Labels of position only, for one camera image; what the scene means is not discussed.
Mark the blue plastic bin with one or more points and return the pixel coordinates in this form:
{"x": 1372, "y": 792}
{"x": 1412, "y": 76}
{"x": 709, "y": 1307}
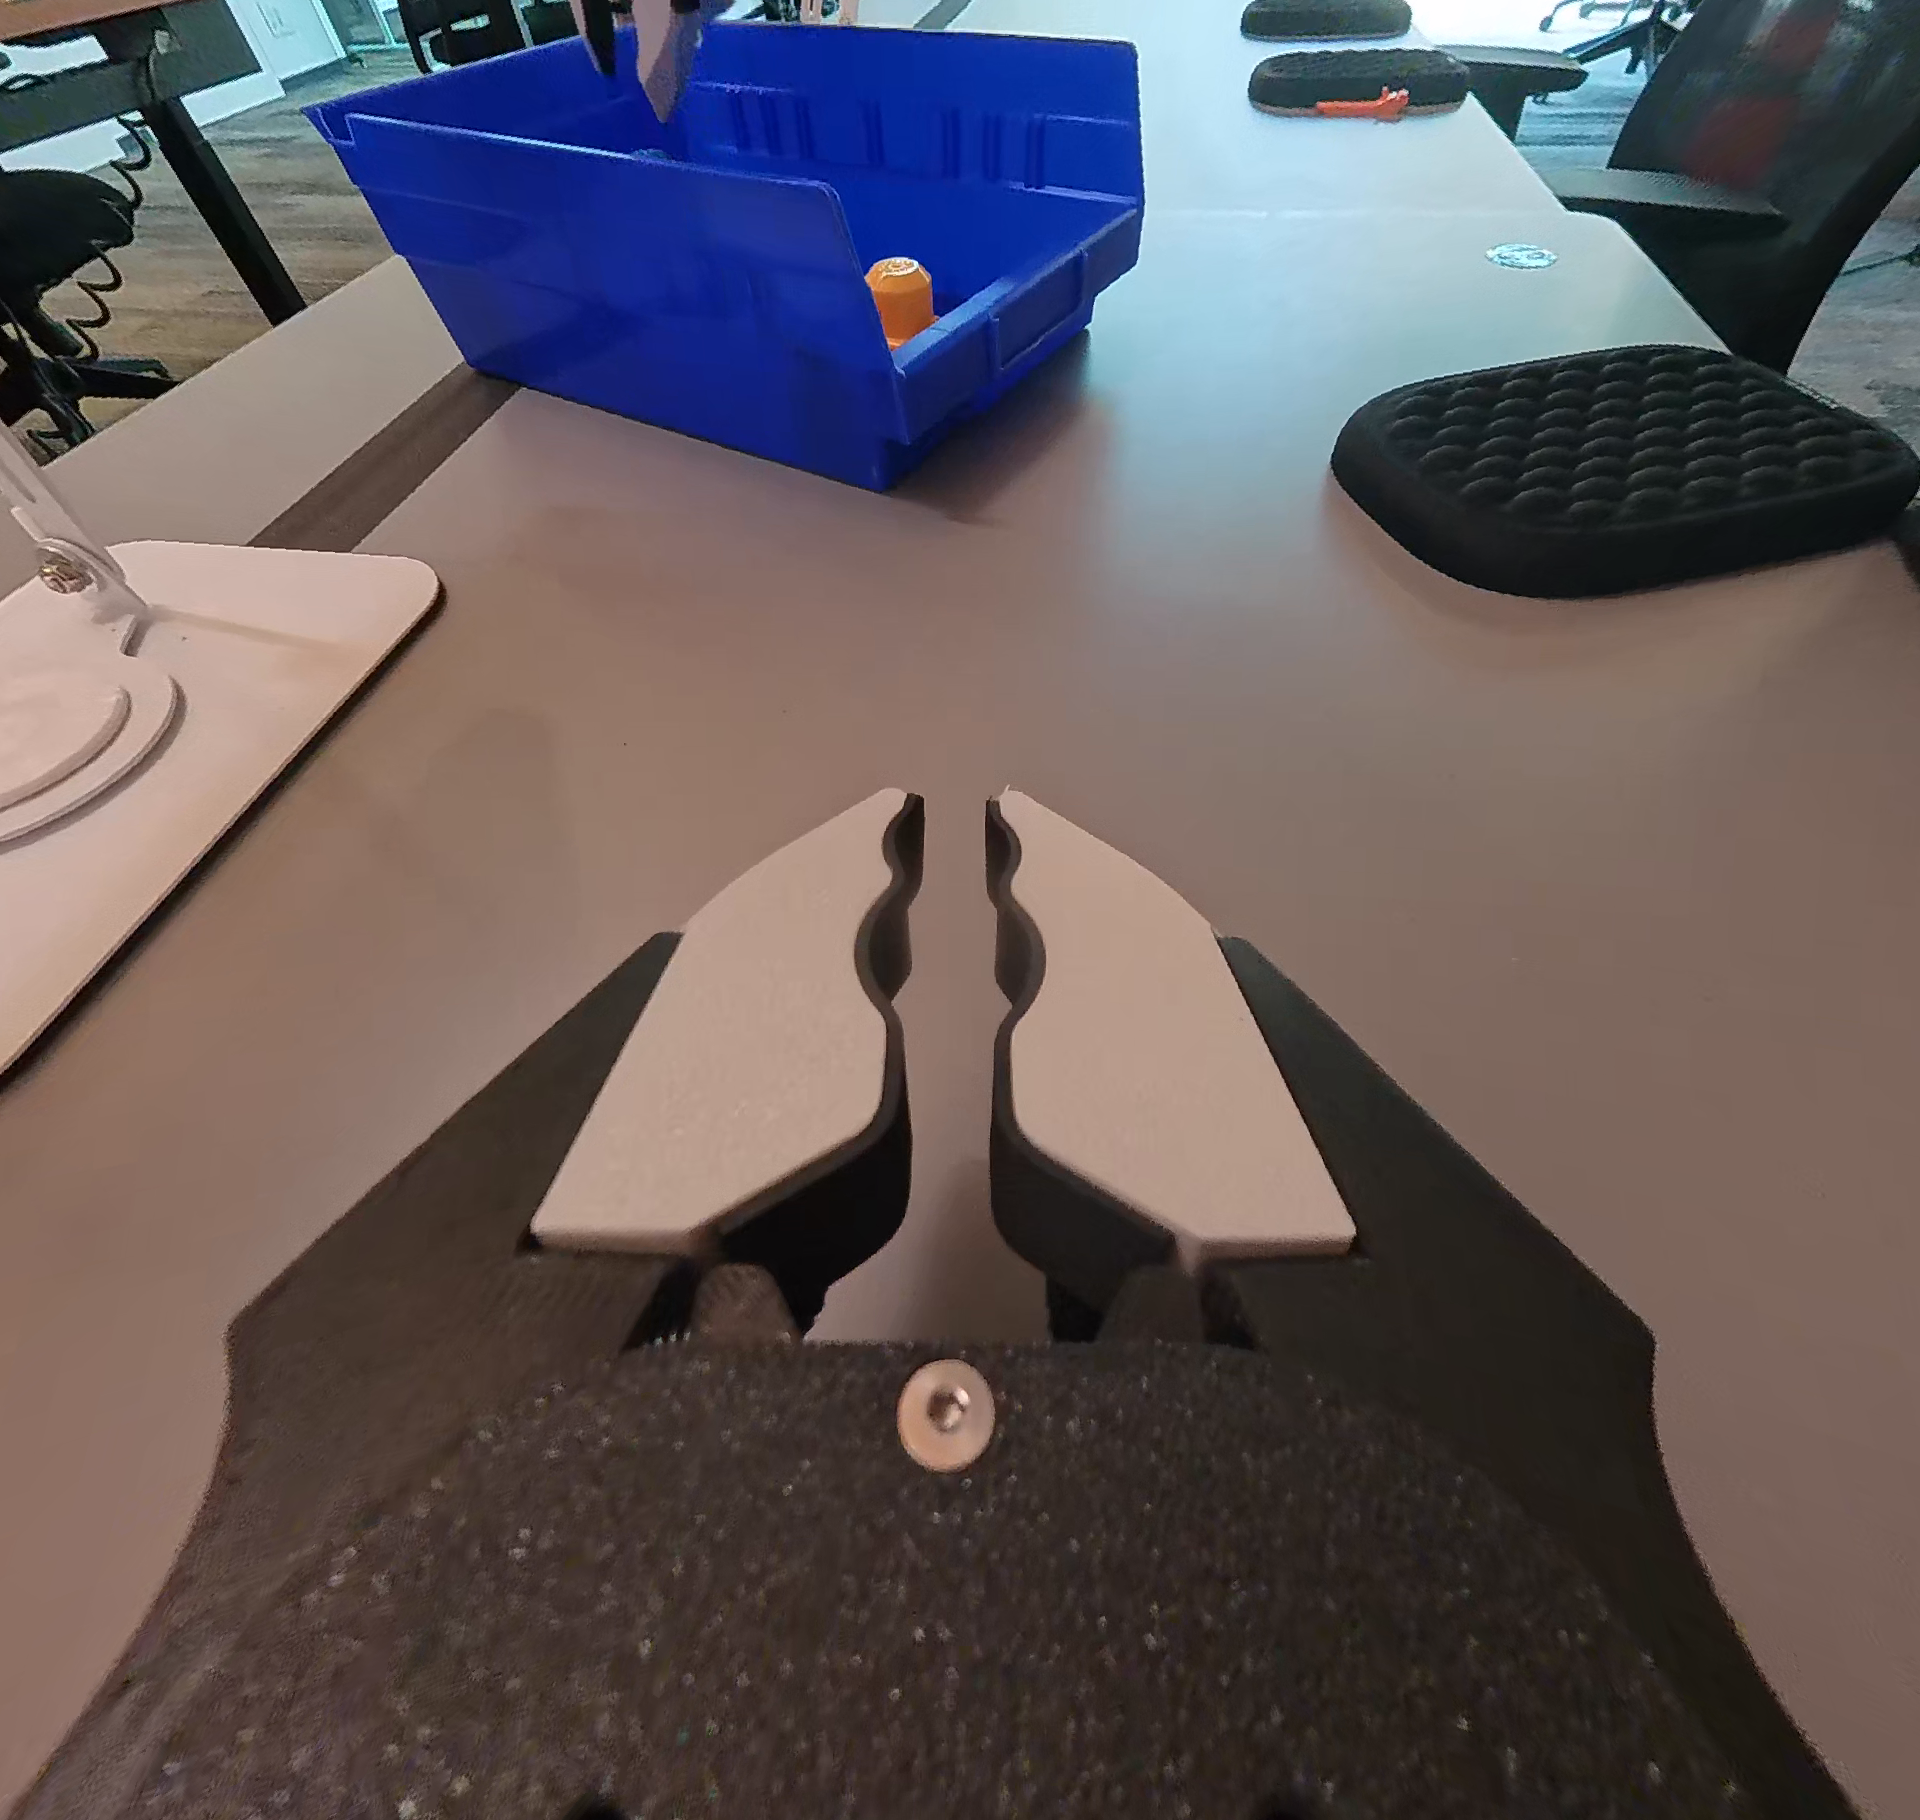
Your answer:
{"x": 630, "y": 290}

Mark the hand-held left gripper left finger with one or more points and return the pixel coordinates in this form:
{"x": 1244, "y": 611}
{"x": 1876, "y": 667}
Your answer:
{"x": 751, "y": 1083}

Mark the yellow mega block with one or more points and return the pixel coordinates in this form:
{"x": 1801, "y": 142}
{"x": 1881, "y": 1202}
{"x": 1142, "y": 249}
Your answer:
{"x": 904, "y": 292}

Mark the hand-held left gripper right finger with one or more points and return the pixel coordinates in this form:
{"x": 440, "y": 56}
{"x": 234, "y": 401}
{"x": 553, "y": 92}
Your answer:
{"x": 1172, "y": 1083}

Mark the black mesh office chair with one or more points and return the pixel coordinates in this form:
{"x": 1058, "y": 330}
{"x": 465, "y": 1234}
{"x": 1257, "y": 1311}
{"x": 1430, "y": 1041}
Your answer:
{"x": 1801, "y": 125}

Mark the small orange tool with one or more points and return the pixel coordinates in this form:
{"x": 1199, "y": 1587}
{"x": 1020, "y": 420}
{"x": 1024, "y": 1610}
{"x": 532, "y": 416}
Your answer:
{"x": 1365, "y": 106}

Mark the black wrist rest pad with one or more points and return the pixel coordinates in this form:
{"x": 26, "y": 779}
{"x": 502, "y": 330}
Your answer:
{"x": 1350, "y": 71}
{"x": 1619, "y": 469}
{"x": 1328, "y": 17}

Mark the round table grommet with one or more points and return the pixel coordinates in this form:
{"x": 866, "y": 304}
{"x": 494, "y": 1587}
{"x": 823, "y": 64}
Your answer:
{"x": 1522, "y": 254}

